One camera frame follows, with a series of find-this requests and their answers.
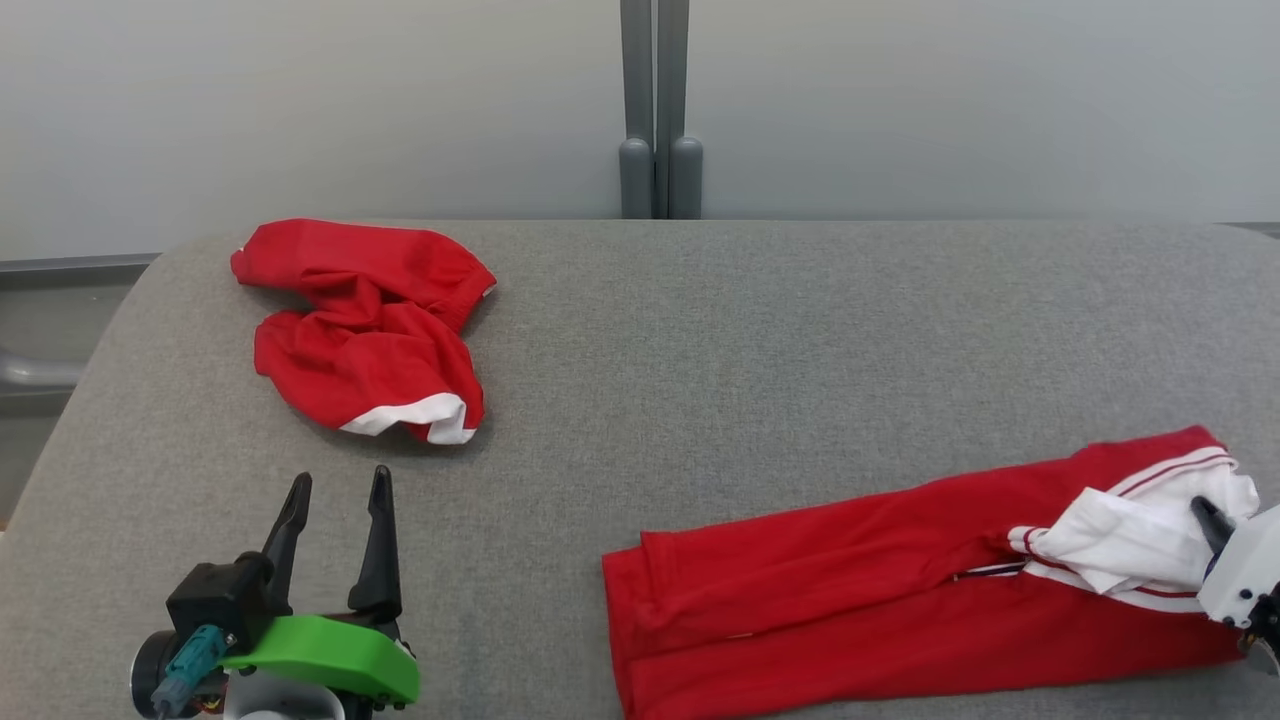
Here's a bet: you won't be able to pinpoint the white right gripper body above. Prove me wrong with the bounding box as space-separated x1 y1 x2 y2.
1197 505 1280 629

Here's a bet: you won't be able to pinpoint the teal cable connector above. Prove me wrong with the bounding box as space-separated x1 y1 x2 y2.
150 625 231 717

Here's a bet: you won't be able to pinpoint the grey partition foot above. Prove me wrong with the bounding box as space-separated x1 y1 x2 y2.
0 345 86 396

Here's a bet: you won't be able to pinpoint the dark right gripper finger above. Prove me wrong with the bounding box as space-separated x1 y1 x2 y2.
1190 497 1236 556

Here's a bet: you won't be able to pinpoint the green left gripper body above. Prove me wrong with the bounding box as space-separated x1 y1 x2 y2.
220 612 421 706

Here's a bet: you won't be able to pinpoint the grey partition post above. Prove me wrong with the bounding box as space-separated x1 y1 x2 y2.
656 0 704 219
618 0 657 219

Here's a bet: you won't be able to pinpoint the red shorts with white hem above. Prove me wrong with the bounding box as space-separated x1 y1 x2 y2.
230 218 498 446

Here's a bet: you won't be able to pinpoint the red Bulls basketball jersey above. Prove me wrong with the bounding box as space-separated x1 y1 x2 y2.
600 425 1261 720

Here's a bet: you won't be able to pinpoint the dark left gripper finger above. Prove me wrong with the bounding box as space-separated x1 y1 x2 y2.
348 465 403 626
262 473 313 611

